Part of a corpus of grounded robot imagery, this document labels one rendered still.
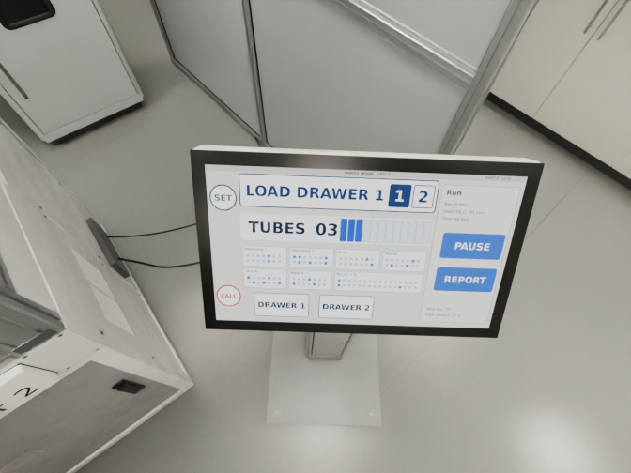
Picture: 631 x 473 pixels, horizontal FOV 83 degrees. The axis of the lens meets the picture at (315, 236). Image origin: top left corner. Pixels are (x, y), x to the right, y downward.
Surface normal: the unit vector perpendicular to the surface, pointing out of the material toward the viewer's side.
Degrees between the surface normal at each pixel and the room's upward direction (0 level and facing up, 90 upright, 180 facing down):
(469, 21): 90
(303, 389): 3
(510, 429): 0
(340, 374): 3
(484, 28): 90
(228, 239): 50
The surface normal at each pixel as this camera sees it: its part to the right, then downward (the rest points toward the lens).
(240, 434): 0.03, -0.48
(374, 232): 0.00, 0.37
